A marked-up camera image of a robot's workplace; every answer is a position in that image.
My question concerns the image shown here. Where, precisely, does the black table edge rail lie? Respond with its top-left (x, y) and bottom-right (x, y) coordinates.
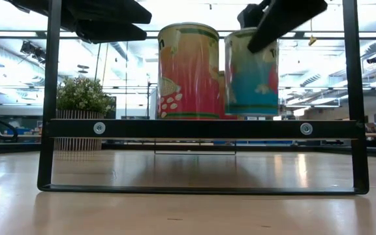
top-left (0, 142), bottom-right (376, 160)

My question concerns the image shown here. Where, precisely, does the blue tuna can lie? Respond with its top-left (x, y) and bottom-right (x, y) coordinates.
top-left (223, 27), bottom-right (279, 117)

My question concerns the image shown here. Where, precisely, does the yellow hanging cable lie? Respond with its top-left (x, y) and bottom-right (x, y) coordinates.
top-left (307, 19), bottom-right (318, 46)

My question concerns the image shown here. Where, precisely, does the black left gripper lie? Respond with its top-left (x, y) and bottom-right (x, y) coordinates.
top-left (7, 0), bottom-right (153, 44)

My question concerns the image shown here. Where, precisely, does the green plant in slatted pot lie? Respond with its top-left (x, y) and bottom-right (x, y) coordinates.
top-left (54, 76), bottom-right (116, 153)

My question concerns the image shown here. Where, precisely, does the wooden shelf with black frame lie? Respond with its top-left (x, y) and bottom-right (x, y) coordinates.
top-left (37, 0), bottom-right (371, 196)

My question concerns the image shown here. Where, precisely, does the overhead rig crossbar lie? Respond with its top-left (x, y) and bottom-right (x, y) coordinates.
top-left (0, 29), bottom-right (376, 40)

